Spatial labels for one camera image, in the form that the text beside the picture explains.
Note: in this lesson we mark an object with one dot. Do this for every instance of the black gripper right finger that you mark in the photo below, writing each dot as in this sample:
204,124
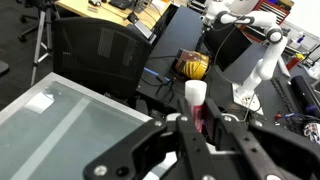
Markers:
267,149

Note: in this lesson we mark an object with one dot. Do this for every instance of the red and white marker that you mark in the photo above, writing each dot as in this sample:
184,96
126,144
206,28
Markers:
195,93

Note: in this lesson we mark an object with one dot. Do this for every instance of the camera tripod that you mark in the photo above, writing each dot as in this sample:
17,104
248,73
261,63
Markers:
43,47

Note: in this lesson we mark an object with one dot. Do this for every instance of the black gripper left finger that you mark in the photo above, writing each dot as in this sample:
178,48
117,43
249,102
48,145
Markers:
146,147

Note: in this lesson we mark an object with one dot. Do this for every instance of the black office chair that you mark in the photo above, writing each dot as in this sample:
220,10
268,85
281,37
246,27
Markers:
101,55

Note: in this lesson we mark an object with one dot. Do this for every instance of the wooden desk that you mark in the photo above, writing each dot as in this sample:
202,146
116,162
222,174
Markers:
149,15

